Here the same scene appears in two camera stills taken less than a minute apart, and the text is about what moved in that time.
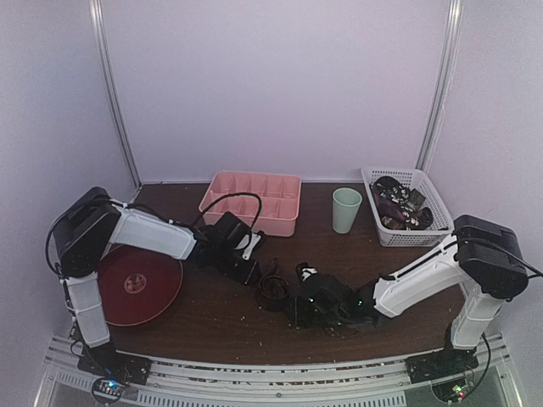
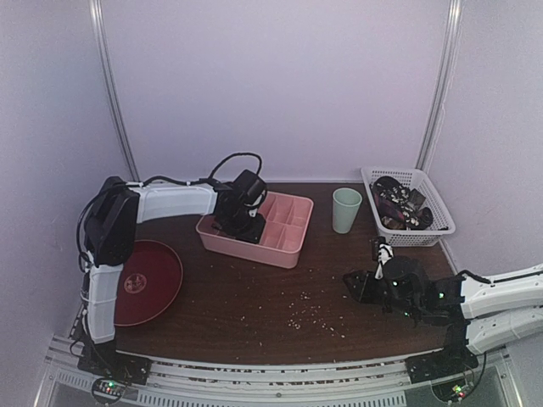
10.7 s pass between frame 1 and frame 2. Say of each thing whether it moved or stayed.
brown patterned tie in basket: stayed
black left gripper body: moved
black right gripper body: moved
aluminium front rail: stayed
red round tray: stayed
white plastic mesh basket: stayed
